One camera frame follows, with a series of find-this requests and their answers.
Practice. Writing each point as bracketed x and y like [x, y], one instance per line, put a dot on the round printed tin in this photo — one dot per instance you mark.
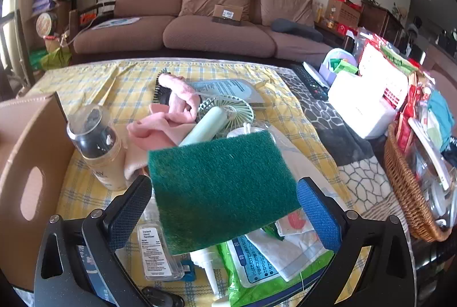
[46, 24]

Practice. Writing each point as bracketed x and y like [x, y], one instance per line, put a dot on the white tissue box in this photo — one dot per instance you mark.
[360, 107]

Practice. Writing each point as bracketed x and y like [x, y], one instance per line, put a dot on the brown sofa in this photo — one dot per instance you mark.
[214, 32]

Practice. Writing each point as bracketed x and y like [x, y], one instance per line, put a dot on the pink cloth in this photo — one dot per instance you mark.
[160, 128]

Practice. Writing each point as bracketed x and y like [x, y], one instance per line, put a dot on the lime green bag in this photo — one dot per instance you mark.
[55, 59]

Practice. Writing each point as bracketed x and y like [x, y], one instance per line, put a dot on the cardboard parcel with label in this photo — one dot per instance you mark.
[228, 11]

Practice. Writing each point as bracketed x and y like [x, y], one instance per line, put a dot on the white squeeze tube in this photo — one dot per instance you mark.
[205, 262]

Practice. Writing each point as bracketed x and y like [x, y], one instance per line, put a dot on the dark wooden side table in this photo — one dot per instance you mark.
[73, 25]

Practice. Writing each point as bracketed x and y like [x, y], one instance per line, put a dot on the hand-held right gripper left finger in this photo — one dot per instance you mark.
[128, 218]

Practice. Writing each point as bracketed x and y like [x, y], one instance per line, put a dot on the black hairbrush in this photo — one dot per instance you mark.
[160, 93]

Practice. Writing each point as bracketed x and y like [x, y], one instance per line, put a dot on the cardboard carton with red top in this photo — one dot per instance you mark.
[341, 12]

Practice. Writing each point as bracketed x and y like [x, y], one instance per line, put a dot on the green wet wipes pack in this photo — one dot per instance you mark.
[239, 292]

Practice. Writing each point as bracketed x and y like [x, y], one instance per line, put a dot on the teal cloth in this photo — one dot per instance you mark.
[441, 111]

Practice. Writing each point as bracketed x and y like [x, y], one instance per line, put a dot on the grey blue foil pouch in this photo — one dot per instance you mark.
[228, 87]

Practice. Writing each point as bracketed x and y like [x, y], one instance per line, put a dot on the white and blue paper sheet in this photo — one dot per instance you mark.
[114, 23]

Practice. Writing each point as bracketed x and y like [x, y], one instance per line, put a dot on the black remote control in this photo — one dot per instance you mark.
[307, 80]

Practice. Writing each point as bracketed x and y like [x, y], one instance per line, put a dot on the red and white package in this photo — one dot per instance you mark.
[378, 68]

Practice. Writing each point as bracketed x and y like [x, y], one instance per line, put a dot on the purple desk organizer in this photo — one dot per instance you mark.
[326, 73]

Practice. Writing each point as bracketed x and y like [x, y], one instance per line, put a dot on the brown cardboard box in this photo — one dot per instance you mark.
[21, 135]

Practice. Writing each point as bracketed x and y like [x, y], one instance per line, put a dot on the yellow checked tablecloth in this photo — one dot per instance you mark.
[107, 78]

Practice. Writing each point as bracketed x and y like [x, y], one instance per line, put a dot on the dark grey pillow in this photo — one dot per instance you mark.
[296, 28]

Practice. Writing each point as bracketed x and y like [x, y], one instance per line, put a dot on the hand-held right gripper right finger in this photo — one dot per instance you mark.
[317, 218]

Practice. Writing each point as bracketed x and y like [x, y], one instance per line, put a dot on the mint green handheld fan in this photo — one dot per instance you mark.
[235, 114]

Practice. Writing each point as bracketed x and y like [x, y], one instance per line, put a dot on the dark wood cabinet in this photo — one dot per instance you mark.
[378, 20]

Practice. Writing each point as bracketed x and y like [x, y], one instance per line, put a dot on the beige lotion bottle clear cap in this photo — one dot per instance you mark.
[100, 157]

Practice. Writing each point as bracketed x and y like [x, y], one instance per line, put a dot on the clear hand sanitizer bottle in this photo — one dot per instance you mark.
[155, 250]

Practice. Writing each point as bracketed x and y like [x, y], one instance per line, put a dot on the white plastic bags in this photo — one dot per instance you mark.
[285, 253]

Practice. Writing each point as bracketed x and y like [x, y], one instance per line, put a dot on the small black clip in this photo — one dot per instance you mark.
[160, 297]

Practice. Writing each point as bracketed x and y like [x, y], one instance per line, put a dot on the green and yellow scouring sponge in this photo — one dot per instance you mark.
[221, 185]

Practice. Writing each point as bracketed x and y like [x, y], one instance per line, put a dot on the brown wicker basket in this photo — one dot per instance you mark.
[403, 185]

